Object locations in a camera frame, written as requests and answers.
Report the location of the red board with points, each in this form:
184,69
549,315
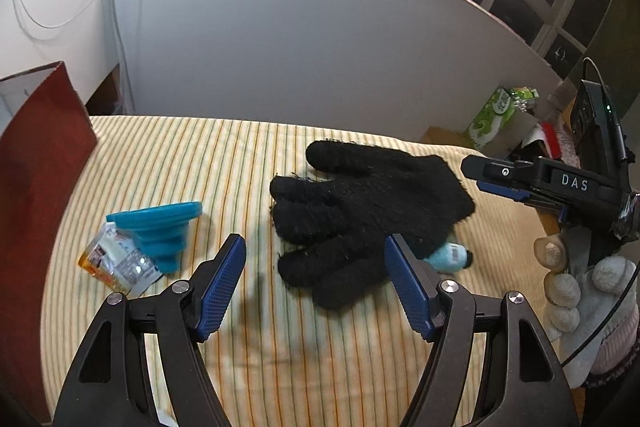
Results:
40,182

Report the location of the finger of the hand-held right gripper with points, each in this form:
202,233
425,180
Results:
500,171
505,192

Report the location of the black knit glove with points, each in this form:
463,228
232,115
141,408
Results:
375,202

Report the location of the red cloth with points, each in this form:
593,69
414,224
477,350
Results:
550,139

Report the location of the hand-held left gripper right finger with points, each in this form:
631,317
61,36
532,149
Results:
407,292

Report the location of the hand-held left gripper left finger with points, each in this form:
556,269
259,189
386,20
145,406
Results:
220,287

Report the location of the green printed paper bag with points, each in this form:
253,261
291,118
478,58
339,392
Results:
492,117

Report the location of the orange white snack packet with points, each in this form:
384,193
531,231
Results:
120,262

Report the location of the blue collapsible silicone funnel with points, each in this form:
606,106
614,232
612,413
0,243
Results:
160,232

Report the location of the striped bed sheet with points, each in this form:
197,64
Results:
250,167

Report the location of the small light blue bottle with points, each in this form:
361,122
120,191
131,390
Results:
450,256

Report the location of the person's right hand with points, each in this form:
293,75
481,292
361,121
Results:
565,292

